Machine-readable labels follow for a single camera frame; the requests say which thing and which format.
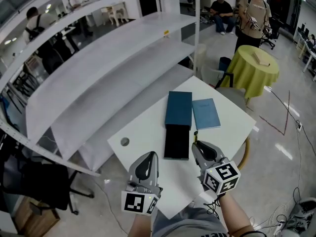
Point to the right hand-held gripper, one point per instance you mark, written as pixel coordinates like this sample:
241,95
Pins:
223,179

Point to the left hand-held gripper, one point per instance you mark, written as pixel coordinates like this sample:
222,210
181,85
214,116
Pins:
148,181

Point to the small blue booklet item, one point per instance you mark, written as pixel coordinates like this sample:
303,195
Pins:
206,113

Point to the dark teal box black drawer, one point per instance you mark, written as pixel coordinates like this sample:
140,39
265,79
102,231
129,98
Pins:
179,110

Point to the person's left forearm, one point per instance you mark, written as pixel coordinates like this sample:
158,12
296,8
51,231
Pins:
139,226

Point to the person's right forearm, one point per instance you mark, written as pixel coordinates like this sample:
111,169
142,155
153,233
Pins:
235,213

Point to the brown cardboard box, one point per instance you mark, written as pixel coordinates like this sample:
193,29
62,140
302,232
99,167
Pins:
34,218

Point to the person's grey shorts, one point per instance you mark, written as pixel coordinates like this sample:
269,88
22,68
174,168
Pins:
187,223

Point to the translucent white chair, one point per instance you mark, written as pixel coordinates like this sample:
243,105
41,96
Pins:
211,74

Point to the black folding stand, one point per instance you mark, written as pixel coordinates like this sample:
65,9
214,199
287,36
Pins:
225,79

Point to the black waste bin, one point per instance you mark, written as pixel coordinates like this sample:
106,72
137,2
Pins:
224,63

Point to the round table yellow-green cloth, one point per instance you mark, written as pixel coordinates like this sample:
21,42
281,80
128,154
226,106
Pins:
251,75

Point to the white power strip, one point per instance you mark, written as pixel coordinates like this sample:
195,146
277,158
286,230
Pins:
299,126

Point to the black office chair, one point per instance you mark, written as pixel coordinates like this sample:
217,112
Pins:
271,34
37,181

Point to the white shelf unit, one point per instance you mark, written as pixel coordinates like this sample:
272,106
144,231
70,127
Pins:
98,65

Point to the white desk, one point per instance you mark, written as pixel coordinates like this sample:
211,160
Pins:
307,55

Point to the small white carved table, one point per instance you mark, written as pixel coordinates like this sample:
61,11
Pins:
116,12

